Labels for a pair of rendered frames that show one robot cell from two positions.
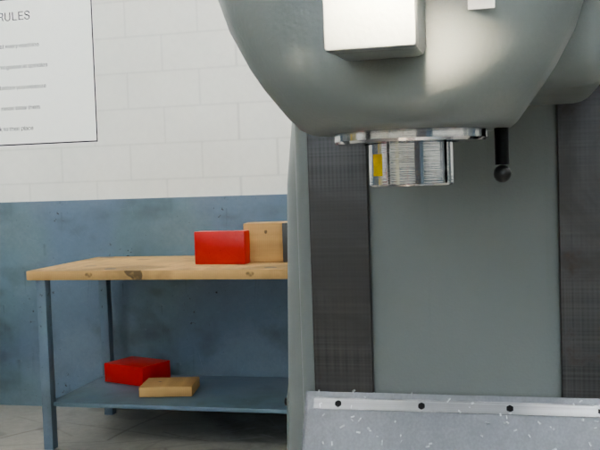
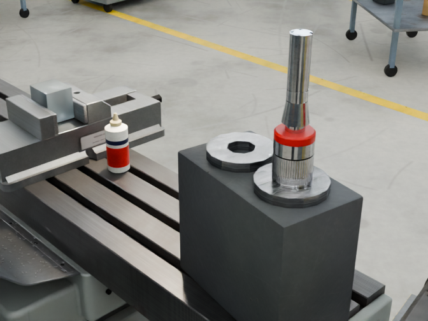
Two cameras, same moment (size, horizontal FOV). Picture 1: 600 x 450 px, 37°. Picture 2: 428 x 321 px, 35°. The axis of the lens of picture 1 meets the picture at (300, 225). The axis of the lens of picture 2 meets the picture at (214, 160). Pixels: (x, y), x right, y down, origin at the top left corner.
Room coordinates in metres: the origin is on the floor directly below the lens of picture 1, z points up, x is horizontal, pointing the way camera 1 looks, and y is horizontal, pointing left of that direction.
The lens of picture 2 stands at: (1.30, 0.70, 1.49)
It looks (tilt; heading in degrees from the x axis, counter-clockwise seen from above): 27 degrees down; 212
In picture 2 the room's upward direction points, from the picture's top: straight up
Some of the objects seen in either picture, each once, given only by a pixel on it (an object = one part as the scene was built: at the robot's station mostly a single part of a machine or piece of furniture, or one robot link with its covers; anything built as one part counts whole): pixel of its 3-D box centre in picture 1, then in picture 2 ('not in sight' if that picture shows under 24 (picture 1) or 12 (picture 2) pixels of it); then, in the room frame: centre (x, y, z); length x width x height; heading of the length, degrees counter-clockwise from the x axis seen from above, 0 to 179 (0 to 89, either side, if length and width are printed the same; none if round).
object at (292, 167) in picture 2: not in sight; (293, 158); (0.67, 0.41, 1.14); 0.05 x 0.05 x 0.05
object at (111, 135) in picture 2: not in sight; (116, 141); (0.47, -0.02, 0.97); 0.04 x 0.04 x 0.11
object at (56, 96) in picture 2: not in sight; (52, 101); (0.49, -0.16, 1.02); 0.06 x 0.05 x 0.06; 74
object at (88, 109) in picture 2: not in sight; (79, 101); (0.43, -0.14, 1.00); 0.12 x 0.06 x 0.04; 74
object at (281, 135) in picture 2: not in sight; (294, 133); (0.67, 0.41, 1.17); 0.05 x 0.05 x 0.01
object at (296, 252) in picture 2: not in sight; (262, 230); (0.65, 0.37, 1.01); 0.22 x 0.12 x 0.20; 66
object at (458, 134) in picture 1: (410, 136); not in sight; (0.51, -0.06, 1.31); 0.09 x 0.09 x 0.01
